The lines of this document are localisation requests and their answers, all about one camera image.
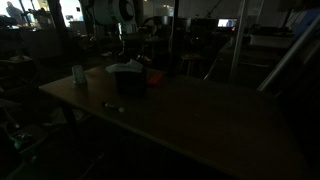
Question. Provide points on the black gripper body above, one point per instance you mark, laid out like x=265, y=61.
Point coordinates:
x=125, y=28

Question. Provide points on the white towel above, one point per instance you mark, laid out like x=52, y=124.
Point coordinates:
x=125, y=67

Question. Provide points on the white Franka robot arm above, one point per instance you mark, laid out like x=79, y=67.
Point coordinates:
x=111, y=11

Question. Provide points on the red flat object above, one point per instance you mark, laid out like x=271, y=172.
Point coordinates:
x=155, y=79

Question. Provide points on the black box container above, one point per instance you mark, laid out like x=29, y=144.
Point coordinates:
x=130, y=83

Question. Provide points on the white cup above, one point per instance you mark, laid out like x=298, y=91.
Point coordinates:
x=79, y=74

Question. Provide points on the round wooden stool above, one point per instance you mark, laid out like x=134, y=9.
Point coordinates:
x=190, y=57

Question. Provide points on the black and white marker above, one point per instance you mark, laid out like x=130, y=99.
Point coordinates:
x=113, y=107

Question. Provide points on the lit computer monitor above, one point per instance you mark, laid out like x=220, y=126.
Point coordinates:
x=227, y=23

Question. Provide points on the upright metal pole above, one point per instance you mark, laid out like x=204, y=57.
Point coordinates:
x=238, y=43

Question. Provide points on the slanted metal bar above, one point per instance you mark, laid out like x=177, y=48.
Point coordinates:
x=290, y=55

